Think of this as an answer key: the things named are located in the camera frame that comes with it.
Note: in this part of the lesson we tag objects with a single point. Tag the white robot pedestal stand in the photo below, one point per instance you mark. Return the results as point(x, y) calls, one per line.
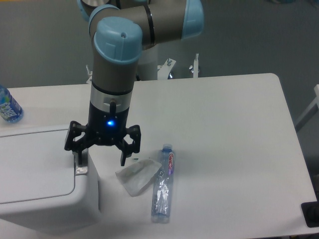
point(148, 69)

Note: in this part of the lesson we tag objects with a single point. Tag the blue labelled water bottle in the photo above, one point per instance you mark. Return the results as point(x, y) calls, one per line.
point(10, 109)

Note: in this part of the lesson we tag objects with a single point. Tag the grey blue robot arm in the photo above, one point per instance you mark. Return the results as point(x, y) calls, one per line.
point(120, 30)

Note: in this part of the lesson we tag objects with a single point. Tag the black clamp at table edge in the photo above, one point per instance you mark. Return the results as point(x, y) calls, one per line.
point(311, 213)

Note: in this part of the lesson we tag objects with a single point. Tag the white push-lid trash can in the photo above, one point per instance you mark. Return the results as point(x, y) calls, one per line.
point(42, 186)

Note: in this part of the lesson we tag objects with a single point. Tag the crushed clear plastic bottle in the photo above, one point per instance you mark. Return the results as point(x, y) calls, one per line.
point(163, 186)

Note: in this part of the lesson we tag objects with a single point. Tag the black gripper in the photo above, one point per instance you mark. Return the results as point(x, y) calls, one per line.
point(103, 129)

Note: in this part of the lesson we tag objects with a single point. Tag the white frame at right edge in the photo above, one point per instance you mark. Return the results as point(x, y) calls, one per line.
point(309, 112)

